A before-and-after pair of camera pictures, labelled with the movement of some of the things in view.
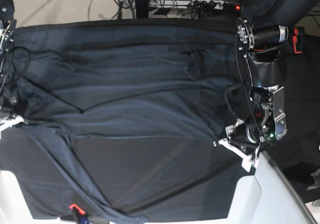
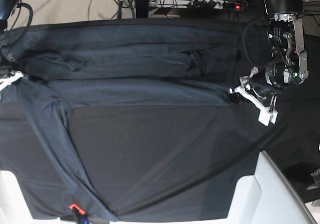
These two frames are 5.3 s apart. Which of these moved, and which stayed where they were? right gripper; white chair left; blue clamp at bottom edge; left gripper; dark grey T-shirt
Moved: left gripper; right gripper
Stayed: white chair left; blue clamp at bottom edge; dark grey T-shirt
